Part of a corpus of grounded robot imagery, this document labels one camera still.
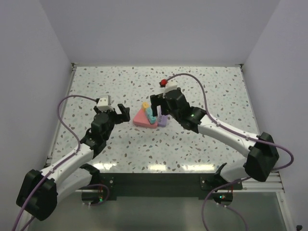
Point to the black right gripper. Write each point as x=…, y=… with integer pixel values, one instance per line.
x=157, y=100

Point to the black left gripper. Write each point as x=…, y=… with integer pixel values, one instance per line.
x=124, y=111

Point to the yellow plug adapter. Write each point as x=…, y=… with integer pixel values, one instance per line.
x=145, y=105

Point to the teal plug adapter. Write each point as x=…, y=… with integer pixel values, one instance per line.
x=152, y=119
x=149, y=111

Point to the pink triangular power strip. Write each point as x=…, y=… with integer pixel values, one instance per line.
x=141, y=120

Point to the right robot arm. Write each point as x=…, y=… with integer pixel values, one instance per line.
x=259, y=155

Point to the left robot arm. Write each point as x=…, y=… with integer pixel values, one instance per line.
x=40, y=189

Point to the purple power strip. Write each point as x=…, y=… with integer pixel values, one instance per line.
x=162, y=120

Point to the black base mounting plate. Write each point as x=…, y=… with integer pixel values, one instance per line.
x=110, y=186

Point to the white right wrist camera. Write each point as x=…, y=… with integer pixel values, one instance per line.
x=169, y=87

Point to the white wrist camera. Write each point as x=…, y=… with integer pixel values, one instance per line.
x=104, y=103
x=169, y=87

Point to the red cable connector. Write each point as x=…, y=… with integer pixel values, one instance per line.
x=163, y=83

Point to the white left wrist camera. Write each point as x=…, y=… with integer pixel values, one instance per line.
x=104, y=103

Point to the aluminium front rail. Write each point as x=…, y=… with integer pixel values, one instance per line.
x=258, y=182

